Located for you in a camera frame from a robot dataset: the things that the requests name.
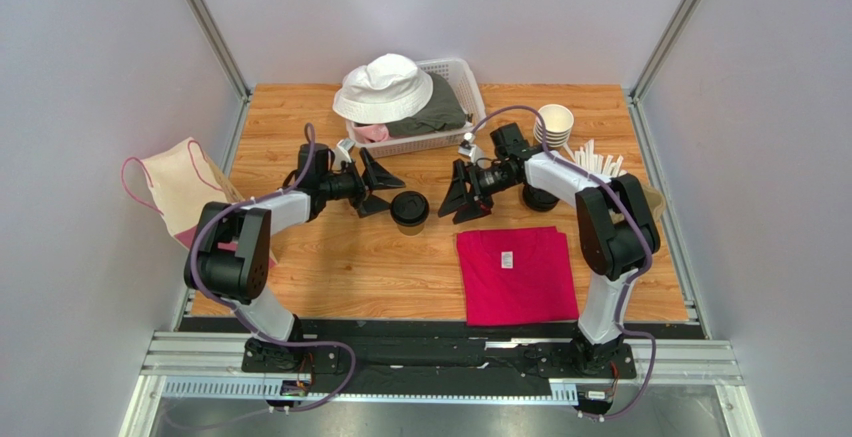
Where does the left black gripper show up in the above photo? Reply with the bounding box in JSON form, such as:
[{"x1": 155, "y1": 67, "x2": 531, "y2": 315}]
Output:
[{"x1": 320, "y1": 149, "x2": 406, "y2": 218}]

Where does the black coffee cup lid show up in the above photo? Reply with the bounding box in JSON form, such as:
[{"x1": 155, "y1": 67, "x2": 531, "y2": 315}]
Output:
[{"x1": 389, "y1": 191, "x2": 430, "y2": 227}]

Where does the brown paper coffee cup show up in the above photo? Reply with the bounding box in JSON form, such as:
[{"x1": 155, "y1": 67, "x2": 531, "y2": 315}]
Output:
[{"x1": 397, "y1": 222, "x2": 425, "y2": 236}]

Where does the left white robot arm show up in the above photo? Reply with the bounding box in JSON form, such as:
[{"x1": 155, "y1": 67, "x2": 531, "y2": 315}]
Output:
[{"x1": 184, "y1": 139, "x2": 405, "y2": 362}]

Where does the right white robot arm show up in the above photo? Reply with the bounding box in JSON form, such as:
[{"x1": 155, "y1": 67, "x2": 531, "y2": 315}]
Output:
[{"x1": 438, "y1": 123, "x2": 660, "y2": 368}]

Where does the pink cloth in basket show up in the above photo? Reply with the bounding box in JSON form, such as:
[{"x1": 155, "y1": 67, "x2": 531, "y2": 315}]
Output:
[{"x1": 353, "y1": 124, "x2": 390, "y2": 143}]

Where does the stack of black lids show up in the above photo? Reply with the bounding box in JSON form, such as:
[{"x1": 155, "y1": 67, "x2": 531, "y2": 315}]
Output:
[{"x1": 521, "y1": 184, "x2": 560, "y2": 212}]

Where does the folded red t-shirt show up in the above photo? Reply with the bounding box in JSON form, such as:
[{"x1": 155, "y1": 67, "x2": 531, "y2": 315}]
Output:
[{"x1": 456, "y1": 227, "x2": 580, "y2": 327}]

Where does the olive green folded garment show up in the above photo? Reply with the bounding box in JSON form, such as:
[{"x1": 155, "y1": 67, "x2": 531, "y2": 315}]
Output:
[{"x1": 386, "y1": 73, "x2": 468, "y2": 138}]

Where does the white bucket hat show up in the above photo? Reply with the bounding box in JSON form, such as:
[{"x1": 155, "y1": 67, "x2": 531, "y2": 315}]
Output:
[{"x1": 332, "y1": 53, "x2": 434, "y2": 125}]

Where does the stack of paper cups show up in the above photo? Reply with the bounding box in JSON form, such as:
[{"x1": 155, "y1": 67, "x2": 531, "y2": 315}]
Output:
[{"x1": 533, "y1": 104, "x2": 575, "y2": 149}]

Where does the bundle of white straws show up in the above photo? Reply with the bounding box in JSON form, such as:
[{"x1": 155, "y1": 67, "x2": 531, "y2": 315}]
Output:
[{"x1": 562, "y1": 139, "x2": 628, "y2": 177}]

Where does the white plastic basket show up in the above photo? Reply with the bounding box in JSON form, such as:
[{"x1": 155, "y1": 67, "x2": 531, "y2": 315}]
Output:
[{"x1": 345, "y1": 57, "x2": 486, "y2": 158}]

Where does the pink and cream paper bag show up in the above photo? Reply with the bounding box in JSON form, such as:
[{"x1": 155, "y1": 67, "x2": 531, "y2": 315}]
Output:
[{"x1": 120, "y1": 138, "x2": 244, "y2": 249}]

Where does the cardboard cup carrier tray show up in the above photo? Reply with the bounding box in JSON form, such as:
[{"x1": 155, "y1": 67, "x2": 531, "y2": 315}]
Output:
[{"x1": 642, "y1": 183, "x2": 666, "y2": 222}]

